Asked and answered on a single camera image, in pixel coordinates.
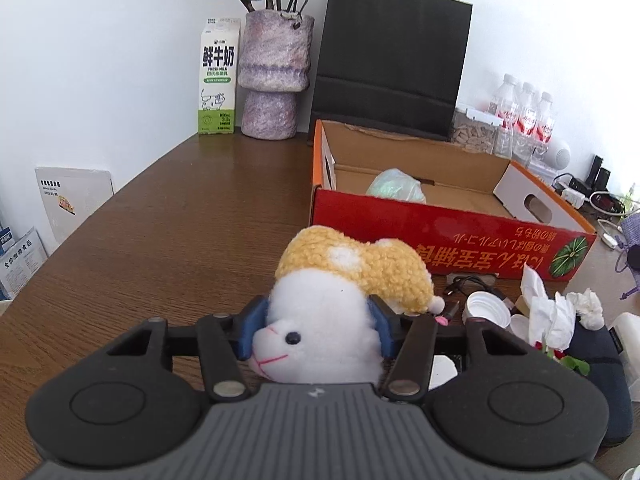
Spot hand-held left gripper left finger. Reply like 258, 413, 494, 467
107, 296, 271, 403

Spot white plastic packet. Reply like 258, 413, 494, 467
611, 312, 640, 366

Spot red artificial rose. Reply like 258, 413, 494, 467
534, 341, 591, 376

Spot yellow plush toy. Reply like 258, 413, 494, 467
250, 225, 446, 386

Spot blue white packets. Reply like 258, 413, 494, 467
0, 225, 48, 301

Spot red label water bottle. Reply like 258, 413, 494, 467
532, 91, 557, 171
515, 81, 539, 163
492, 74, 521, 158

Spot purple drawstring pouch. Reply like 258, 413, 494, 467
616, 211, 640, 297

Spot pale green plastic bag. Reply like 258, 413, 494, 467
366, 169, 427, 204

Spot large white tissue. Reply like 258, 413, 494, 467
519, 264, 577, 352

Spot white round speaker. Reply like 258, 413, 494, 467
542, 137, 572, 171

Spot red cardboard box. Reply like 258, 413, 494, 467
311, 119, 598, 281

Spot white looped cable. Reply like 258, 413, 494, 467
590, 191, 626, 216

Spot white green milk carton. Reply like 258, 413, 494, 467
198, 16, 242, 136

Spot white envelope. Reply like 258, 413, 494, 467
35, 166, 115, 256

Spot clear seed container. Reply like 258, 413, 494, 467
452, 104, 503, 153

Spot black paper bag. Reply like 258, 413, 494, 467
309, 0, 473, 142

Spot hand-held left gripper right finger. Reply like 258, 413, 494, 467
367, 296, 538, 403

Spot navy zip pouch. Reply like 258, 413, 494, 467
565, 317, 633, 446

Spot grey textured vase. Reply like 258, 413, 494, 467
237, 9, 316, 140

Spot black multi-head usb cable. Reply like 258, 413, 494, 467
444, 272, 516, 312

